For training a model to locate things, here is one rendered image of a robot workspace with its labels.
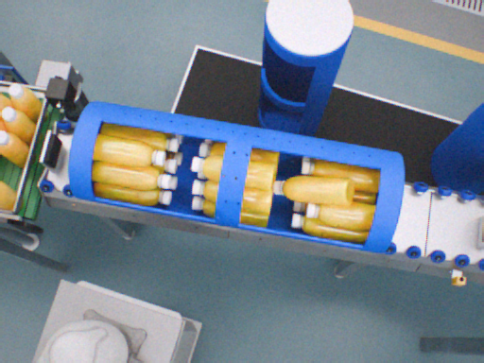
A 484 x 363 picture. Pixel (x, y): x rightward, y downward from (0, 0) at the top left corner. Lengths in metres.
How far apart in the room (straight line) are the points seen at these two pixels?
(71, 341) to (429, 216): 1.11
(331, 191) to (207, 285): 1.27
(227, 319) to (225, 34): 1.41
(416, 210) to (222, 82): 1.26
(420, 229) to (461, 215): 0.14
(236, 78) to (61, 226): 1.07
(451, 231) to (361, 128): 0.99
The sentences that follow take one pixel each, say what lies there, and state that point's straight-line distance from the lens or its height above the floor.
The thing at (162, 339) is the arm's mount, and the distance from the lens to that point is 1.61.
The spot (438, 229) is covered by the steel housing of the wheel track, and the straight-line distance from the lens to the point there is 1.87.
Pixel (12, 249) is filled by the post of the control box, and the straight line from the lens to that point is 2.19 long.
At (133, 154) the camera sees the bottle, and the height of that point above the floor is 1.20.
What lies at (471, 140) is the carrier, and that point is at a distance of 2.31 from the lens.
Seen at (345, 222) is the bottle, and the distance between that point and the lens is 1.59.
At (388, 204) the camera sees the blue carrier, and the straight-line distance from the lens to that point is 1.53.
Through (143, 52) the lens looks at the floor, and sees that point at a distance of 3.05.
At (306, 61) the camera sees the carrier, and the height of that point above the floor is 0.99.
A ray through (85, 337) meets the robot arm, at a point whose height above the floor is 1.33.
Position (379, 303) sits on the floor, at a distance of 2.75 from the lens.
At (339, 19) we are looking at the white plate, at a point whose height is 1.04.
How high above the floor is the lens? 2.68
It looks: 75 degrees down
